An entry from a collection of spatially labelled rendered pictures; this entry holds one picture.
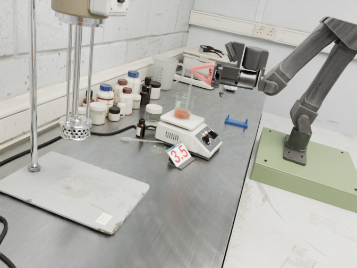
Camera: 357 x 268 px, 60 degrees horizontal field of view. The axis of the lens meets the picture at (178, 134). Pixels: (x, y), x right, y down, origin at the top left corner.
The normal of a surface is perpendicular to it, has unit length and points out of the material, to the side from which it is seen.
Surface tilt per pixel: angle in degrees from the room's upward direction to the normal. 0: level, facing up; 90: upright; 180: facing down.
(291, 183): 90
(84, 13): 90
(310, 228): 0
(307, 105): 90
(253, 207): 0
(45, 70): 90
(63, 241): 0
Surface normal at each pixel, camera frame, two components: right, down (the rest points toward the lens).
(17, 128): 0.93, 0.28
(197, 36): -0.31, 0.34
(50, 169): 0.17, -0.90
